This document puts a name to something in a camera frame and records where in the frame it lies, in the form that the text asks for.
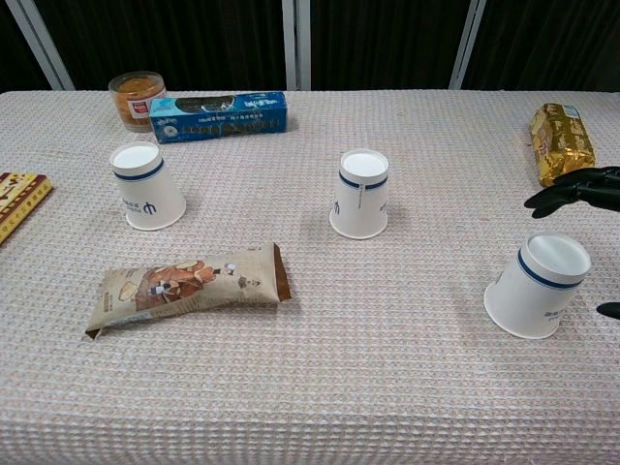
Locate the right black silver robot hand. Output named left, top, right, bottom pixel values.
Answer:
left=524, top=167, right=620, bottom=320

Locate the white paper cup blue stripe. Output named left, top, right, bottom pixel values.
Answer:
left=483, top=232, right=593, bottom=340
left=328, top=149, right=390, bottom=240
left=108, top=141, right=188, bottom=232

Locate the gold foil snack packet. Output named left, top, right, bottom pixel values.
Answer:
left=528, top=102, right=597, bottom=189

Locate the black curtain panel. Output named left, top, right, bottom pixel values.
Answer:
left=33, top=0, right=287, bottom=92
left=462, top=0, right=620, bottom=92
left=309, top=0, right=474, bottom=91
left=0, top=0, right=54, bottom=93

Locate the beige woven tablecloth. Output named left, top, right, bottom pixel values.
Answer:
left=0, top=89, right=620, bottom=465

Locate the blue cookie box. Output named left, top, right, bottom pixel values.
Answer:
left=148, top=91, right=288, bottom=145

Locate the brown illustrated snack bag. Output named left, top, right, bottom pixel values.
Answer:
left=84, top=241, right=292, bottom=340

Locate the yellow red snack box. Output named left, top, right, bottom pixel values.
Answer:
left=0, top=172, right=54, bottom=247

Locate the grey metal partition post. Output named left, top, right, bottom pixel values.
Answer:
left=4, top=0, right=77, bottom=92
left=282, top=0, right=312, bottom=92
left=449, top=0, right=486, bottom=91

